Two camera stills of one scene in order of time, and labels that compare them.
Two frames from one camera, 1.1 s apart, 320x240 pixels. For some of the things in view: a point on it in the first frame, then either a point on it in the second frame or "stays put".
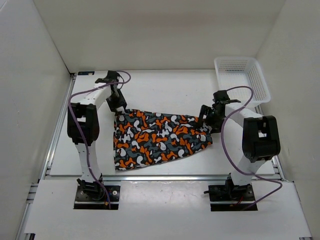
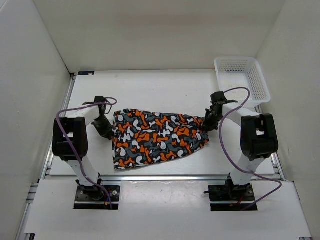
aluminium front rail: [51, 178] stays put
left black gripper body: [116, 100] to [103, 126]
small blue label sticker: [90, 73] stays put
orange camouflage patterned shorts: [142, 138] stays put
